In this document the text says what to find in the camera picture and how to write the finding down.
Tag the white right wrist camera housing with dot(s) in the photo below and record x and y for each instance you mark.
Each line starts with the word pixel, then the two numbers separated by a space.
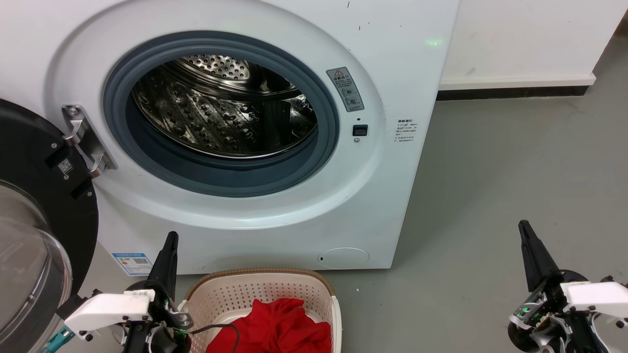
pixel 598 296

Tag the white front-load washing machine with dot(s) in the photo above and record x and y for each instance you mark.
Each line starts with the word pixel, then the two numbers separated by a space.
pixel 294 220

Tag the black door latch socket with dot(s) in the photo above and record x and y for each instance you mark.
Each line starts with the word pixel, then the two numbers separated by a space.
pixel 360 130

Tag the grey rubber door gasket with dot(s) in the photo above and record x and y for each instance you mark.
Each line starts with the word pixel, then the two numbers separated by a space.
pixel 221 177

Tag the red garment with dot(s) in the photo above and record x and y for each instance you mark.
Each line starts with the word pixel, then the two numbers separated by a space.
pixel 279 328

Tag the black round washer door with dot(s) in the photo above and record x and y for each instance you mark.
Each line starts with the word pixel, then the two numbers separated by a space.
pixel 29 162

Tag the white text instruction sticker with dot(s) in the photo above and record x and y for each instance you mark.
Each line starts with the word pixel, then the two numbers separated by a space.
pixel 406 130

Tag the small white QR sticker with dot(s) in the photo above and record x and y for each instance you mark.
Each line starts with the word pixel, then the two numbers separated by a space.
pixel 65 166

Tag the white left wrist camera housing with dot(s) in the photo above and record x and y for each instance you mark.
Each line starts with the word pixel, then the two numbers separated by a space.
pixel 108 309

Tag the silver metal door hinge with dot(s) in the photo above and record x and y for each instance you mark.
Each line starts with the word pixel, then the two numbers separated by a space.
pixel 86 142

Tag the perforated steel washer drum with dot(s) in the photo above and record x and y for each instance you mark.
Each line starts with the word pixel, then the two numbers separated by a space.
pixel 221 117

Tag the blue energy label sticker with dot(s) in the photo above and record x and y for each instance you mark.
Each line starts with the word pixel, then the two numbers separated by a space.
pixel 132 264

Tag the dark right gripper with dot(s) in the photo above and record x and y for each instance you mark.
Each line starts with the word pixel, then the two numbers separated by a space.
pixel 544 318

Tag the cream perforated laundry basket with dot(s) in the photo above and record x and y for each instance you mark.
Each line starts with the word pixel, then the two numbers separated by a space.
pixel 225 294

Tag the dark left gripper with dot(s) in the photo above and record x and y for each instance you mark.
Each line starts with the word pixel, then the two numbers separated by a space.
pixel 162 333

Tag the grey warning label sticker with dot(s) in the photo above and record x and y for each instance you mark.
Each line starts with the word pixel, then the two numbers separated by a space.
pixel 345 89

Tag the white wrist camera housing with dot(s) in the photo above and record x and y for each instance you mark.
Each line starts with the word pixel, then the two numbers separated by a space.
pixel 108 309
pixel 598 296

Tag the round white filter cover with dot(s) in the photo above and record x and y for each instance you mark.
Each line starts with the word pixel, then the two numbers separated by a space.
pixel 343 258

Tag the white wall baseboard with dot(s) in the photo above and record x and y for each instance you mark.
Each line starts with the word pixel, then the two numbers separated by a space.
pixel 515 84

